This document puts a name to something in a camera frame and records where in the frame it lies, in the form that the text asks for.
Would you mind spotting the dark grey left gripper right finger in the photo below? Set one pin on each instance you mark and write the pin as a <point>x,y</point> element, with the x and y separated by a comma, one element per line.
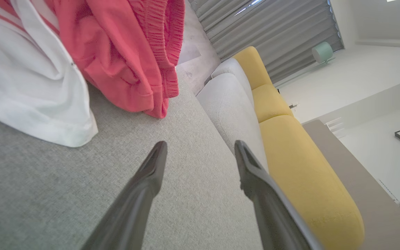
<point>273,215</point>

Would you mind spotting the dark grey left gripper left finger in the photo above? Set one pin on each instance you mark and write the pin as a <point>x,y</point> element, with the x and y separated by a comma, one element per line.
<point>134,208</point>

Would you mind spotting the red mesh shorts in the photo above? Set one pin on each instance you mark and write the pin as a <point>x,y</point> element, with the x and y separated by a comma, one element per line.
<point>116,62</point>

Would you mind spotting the red and white basketball jersey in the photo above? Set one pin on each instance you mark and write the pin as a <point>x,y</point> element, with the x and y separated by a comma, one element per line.
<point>30,86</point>

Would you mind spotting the long yellow sofa back cushion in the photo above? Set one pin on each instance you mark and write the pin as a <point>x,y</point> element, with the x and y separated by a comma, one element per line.
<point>307,180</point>

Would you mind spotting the grey fabric sofa chaise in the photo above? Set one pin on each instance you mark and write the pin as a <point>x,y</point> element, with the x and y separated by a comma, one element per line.
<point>64,191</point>

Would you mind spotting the taupe partition behind sofa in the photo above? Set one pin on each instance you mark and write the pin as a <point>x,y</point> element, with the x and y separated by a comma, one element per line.
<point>370,208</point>

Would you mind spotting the white ornament on partition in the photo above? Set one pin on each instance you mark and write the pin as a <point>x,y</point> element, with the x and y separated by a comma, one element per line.
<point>335,126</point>

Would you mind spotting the large grey sofa seat cushion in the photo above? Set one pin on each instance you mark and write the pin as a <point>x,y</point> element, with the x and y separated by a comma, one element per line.
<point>231,114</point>

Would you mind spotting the short yellow sofa back cushion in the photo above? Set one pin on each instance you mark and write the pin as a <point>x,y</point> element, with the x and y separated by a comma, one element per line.
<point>271,102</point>

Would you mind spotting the small grey sofa seat cushion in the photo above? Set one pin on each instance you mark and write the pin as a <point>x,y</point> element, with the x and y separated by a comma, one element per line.
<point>235,69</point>

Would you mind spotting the mint green floor lamp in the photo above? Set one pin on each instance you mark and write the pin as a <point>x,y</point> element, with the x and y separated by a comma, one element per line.
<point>322,52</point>

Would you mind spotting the grey pleated curtain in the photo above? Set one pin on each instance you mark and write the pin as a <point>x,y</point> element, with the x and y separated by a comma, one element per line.
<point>273,34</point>

